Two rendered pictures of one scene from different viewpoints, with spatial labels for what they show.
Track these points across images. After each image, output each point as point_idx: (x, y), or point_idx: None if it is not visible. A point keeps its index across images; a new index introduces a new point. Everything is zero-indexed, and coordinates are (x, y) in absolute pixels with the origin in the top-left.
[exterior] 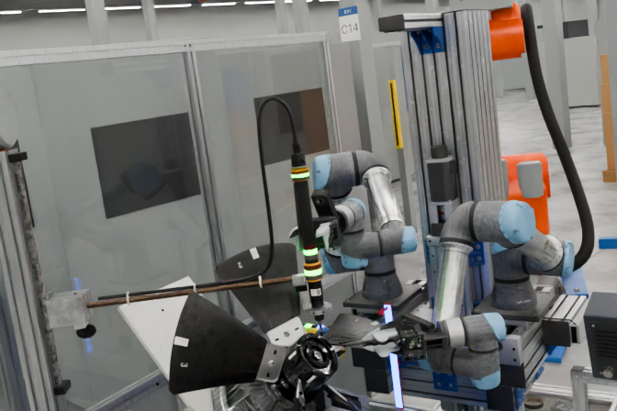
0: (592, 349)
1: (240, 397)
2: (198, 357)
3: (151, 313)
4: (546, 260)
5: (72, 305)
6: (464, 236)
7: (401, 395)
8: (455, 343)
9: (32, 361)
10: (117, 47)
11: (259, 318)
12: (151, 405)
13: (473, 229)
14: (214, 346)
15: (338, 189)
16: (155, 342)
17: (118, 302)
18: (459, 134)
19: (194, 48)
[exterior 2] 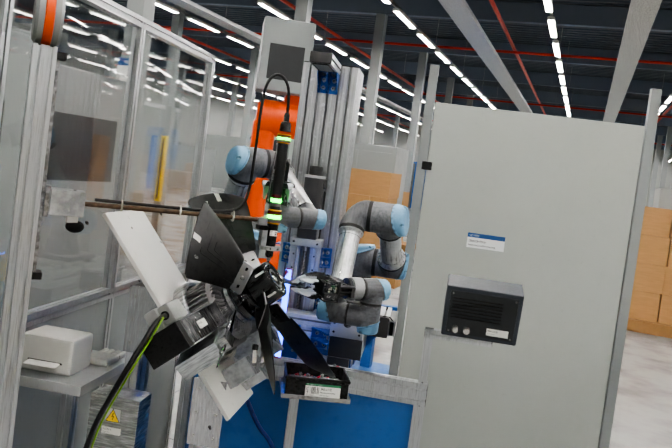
0: (447, 311)
1: (204, 304)
2: (205, 254)
3: (125, 226)
4: (396, 261)
5: (75, 198)
6: (361, 224)
7: (282, 346)
8: (358, 295)
9: (22, 241)
10: (106, 0)
11: None
12: None
13: (369, 219)
14: (215, 249)
15: (249, 176)
16: (132, 249)
17: (113, 206)
18: (333, 161)
19: (146, 27)
